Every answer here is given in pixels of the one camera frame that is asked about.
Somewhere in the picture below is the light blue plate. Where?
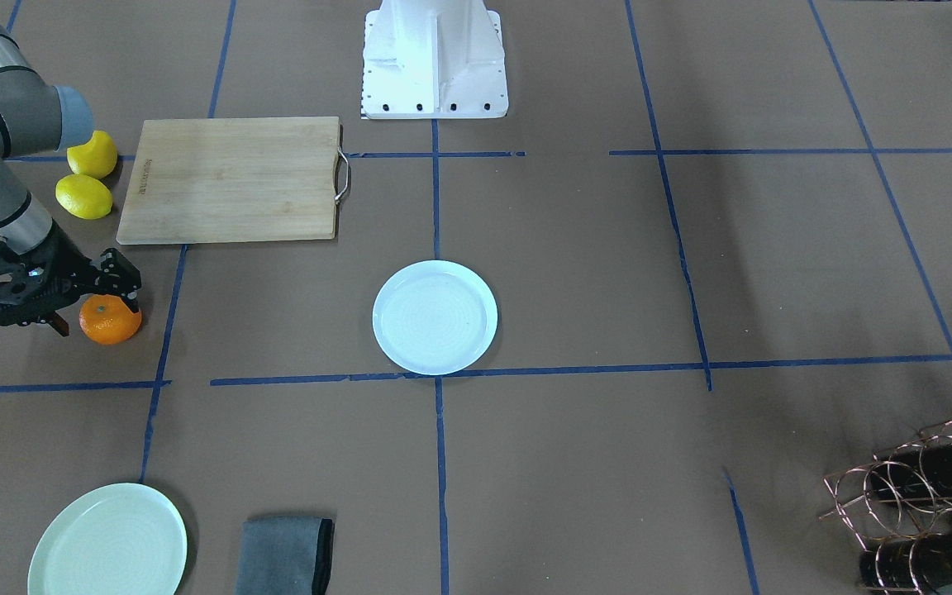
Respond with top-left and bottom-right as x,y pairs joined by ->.
371,259 -> 499,376

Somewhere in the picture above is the pale green plate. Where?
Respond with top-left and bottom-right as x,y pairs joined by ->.
26,483 -> 188,594

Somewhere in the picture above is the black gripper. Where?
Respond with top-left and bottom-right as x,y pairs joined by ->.
36,223 -> 142,336

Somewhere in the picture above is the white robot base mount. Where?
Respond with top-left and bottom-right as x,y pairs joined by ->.
360,1 -> 510,120

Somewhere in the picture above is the yellow lemon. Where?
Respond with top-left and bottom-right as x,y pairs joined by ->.
55,174 -> 113,220
65,131 -> 120,179

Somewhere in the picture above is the dark green wine bottle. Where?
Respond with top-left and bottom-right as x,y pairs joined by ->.
869,444 -> 952,503
859,532 -> 952,594

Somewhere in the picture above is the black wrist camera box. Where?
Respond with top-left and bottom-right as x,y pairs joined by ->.
0,259 -> 58,326

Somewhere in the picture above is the copper wire bottle rack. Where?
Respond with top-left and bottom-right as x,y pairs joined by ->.
823,421 -> 952,594

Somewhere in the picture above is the orange mandarin fruit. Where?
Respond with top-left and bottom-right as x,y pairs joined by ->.
79,295 -> 143,345

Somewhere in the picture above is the folded grey cloth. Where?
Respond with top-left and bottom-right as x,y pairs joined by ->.
235,516 -> 336,594

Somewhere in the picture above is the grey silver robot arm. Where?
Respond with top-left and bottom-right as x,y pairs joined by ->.
0,24 -> 142,336

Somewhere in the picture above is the lower yellow lemon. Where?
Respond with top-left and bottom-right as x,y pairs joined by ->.
55,174 -> 113,220

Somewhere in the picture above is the upper yellow lemon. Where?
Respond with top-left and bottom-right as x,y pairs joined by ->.
65,131 -> 120,179

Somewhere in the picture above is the bamboo cutting board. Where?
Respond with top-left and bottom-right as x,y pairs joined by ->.
117,117 -> 350,245

